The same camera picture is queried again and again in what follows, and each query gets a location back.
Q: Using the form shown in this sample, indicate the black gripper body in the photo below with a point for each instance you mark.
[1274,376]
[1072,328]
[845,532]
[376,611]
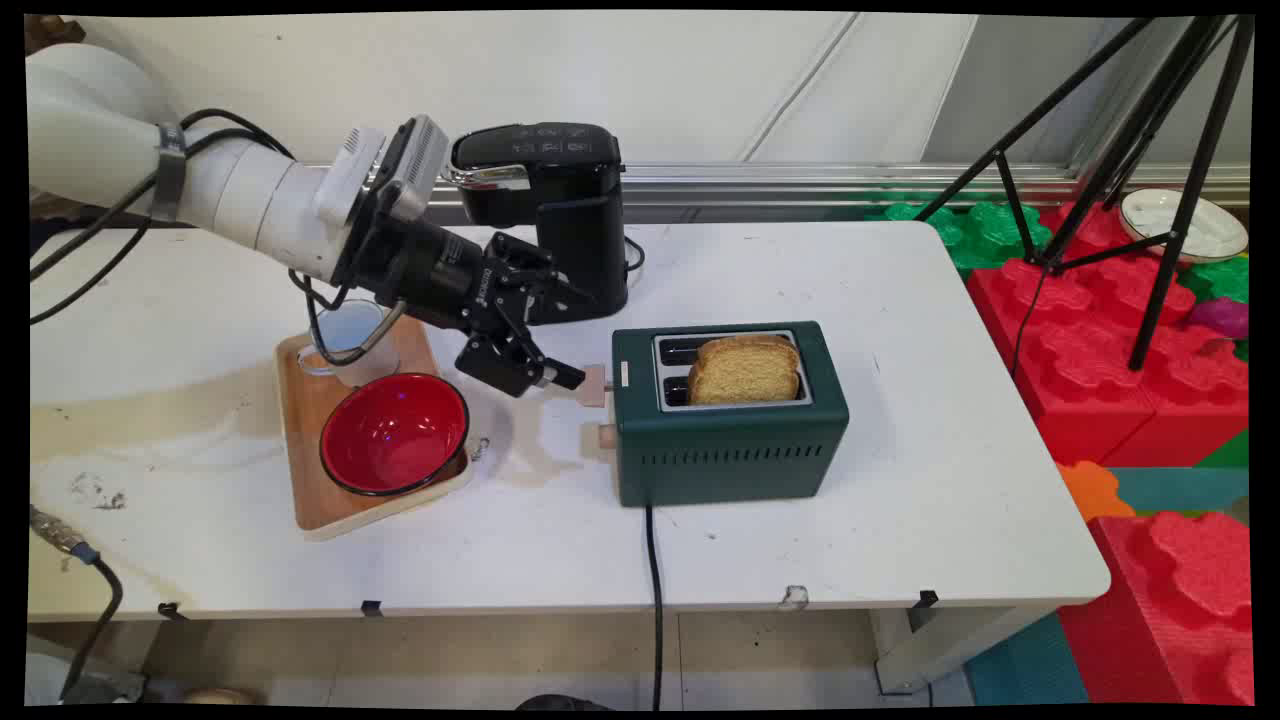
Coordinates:
[440,275]

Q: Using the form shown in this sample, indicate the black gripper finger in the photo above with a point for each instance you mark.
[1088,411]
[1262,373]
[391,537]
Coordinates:
[512,368]
[555,290]

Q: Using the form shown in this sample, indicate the green two-slot toaster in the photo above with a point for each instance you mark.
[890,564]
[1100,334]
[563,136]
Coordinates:
[730,425]

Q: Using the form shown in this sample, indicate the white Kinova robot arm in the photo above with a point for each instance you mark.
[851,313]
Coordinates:
[230,185]

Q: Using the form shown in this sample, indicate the black coffee machine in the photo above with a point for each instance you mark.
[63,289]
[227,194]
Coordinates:
[560,215]

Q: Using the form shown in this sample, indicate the clear glass cup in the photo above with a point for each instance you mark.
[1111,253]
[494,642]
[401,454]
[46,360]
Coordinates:
[345,345]

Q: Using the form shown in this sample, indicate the red bowl black rim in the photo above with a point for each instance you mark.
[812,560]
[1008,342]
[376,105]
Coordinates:
[394,434]

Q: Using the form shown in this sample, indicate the toasted bread slice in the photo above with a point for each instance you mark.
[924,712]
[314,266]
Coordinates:
[742,380]
[748,352]

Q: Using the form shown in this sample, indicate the wooden serving tray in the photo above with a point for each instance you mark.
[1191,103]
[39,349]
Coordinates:
[325,450]

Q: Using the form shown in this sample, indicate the green foam block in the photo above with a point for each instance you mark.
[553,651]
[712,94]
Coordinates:
[985,232]

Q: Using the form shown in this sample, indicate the red foam block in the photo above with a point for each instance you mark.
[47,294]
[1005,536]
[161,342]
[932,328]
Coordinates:
[1180,600]
[1100,350]

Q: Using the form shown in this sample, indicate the orange foam piece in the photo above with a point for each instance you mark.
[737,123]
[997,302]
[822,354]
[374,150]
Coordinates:
[1092,490]

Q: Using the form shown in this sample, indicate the white plate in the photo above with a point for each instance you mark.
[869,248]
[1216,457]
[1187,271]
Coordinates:
[1180,222]

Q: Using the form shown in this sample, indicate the purple foam piece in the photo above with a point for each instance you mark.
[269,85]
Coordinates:
[1220,317]

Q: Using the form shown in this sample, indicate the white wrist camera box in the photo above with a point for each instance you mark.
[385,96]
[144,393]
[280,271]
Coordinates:
[385,165]

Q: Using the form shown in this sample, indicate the black camera tripod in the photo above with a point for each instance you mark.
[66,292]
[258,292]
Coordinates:
[1150,150]

